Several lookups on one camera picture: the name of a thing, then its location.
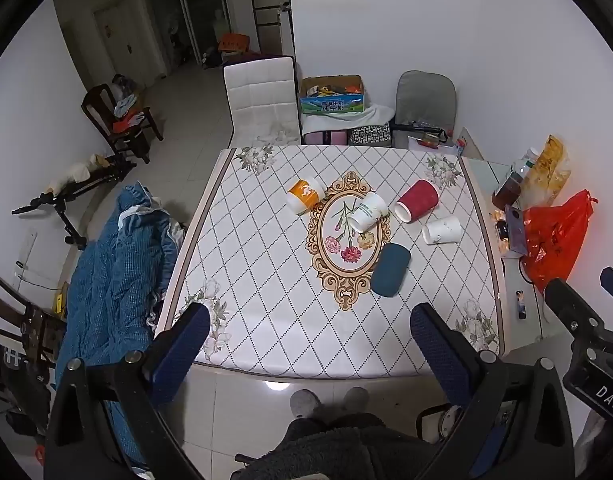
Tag orange box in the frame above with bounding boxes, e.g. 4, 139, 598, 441
219, 33, 250, 54

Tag person's dark fleece pants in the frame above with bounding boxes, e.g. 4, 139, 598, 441
230, 412, 440, 480

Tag grey cushioned chair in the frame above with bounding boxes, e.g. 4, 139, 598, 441
394, 70, 458, 150

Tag dark teal cup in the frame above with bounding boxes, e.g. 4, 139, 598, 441
370, 243, 412, 298

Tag dark wooden armchair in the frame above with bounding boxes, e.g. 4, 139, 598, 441
0, 269, 68, 378

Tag white padded chair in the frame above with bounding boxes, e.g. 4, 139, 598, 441
222, 56, 303, 149

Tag floral diamond-pattern tablecloth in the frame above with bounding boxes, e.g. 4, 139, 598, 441
154, 144, 507, 380

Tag purple grey card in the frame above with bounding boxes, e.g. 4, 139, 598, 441
505, 204, 528, 256

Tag pink storage box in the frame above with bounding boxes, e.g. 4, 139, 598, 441
304, 130, 348, 147

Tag clothes pile on chair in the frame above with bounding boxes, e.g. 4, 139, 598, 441
111, 74, 148, 133

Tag black white patterned bag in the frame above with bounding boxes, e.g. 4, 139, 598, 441
347, 123, 392, 148

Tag cardboard box with blue print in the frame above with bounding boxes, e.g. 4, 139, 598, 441
299, 75, 367, 117

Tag orange patterned cup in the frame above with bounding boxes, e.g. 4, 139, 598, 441
287, 177, 327, 216

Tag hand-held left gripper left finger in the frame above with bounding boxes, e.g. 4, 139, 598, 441
44, 302, 212, 480

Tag dark wooden chair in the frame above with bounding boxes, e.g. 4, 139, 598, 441
81, 83, 164, 164

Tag yellow snack bag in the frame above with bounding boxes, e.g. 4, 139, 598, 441
521, 134, 572, 207

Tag red cup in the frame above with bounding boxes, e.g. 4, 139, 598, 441
393, 179, 440, 224

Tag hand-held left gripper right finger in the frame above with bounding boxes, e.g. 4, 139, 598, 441
411, 302, 575, 480

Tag white cloth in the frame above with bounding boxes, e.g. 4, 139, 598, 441
301, 102, 396, 135

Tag black tripod stand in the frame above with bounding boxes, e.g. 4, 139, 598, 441
11, 156, 138, 251

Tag white marbled cup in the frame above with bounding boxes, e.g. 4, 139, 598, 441
422, 215, 462, 246

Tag clear bottle with green label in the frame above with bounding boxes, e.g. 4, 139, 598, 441
511, 147, 540, 177

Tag red plastic bag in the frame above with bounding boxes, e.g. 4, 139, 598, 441
520, 189, 599, 293

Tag blue quilted blanket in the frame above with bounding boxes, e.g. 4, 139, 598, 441
54, 182, 188, 468

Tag grey slipper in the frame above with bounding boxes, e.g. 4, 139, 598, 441
290, 389, 322, 419
343, 386, 371, 413

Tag white cup with green print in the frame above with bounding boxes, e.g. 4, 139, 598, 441
347, 192, 389, 234

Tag brown glass jar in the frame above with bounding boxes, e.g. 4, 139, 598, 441
491, 171, 525, 211

